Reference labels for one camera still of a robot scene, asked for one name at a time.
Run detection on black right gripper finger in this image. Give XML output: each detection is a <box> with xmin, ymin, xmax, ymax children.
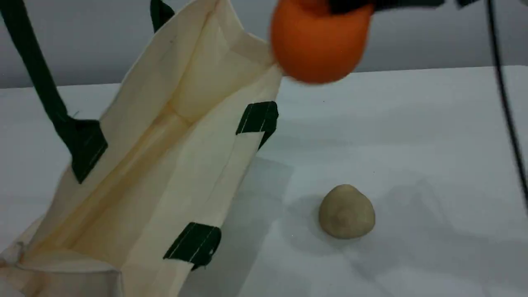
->
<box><xmin>328</xmin><ymin>0</ymin><xmax>446</xmax><ymax>15</ymax></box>

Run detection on orange toy fruit with stem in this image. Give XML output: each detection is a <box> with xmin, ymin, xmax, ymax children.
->
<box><xmin>270</xmin><ymin>0</ymin><xmax>374</xmax><ymax>85</ymax></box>

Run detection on beige toy potato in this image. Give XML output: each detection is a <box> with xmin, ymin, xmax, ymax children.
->
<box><xmin>318</xmin><ymin>184</ymin><xmax>376</xmax><ymax>240</ymax></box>

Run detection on cream canvas bag green handles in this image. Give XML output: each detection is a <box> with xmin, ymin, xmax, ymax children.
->
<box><xmin>0</xmin><ymin>0</ymin><xmax>285</xmax><ymax>297</ymax></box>

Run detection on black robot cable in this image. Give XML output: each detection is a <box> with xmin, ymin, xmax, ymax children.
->
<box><xmin>486</xmin><ymin>0</ymin><xmax>528</xmax><ymax>211</ymax></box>

